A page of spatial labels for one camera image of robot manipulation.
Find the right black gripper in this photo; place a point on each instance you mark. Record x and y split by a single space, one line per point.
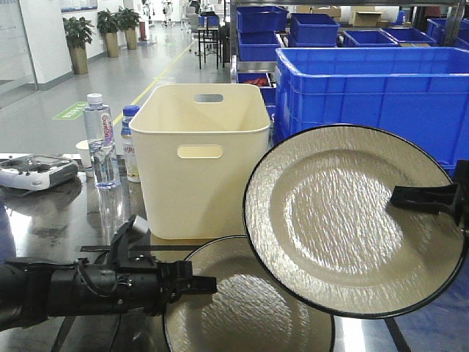
451 199

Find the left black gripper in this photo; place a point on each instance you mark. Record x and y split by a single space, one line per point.
172 279

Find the cream plate black rim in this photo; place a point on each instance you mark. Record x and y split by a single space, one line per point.
318 214
249 312

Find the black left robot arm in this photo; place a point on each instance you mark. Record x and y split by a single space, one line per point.
34 291

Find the blue crate shelf right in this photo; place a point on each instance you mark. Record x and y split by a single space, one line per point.
409 37

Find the blue crate shelf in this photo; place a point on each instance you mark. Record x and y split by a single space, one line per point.
313 30
409 37

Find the blue crate shelf middle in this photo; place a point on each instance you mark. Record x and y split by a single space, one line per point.
313 30

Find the blue crate on shelf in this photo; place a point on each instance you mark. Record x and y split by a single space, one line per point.
261 19

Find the large blue plastic crate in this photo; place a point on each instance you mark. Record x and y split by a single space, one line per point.
419 93

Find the cream plastic storage bin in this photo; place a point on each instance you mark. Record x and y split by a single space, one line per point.
196 146

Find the white paper cup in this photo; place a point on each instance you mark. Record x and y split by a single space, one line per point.
83 150

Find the blue cap drink bottle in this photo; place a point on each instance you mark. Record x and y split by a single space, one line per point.
132 171

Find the white remote controller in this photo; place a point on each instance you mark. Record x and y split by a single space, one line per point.
37 172

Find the clear water bottle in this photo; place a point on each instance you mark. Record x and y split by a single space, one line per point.
100 139

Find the cardboard box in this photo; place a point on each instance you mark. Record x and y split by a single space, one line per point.
365 18

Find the potted plant far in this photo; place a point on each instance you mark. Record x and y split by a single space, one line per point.
129 20

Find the potted plant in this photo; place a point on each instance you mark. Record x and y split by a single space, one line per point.
78 33
129 20
108 27

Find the potted plant middle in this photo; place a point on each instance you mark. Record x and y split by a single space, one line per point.
108 27

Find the potted plant near left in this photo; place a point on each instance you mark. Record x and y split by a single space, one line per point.
78 33

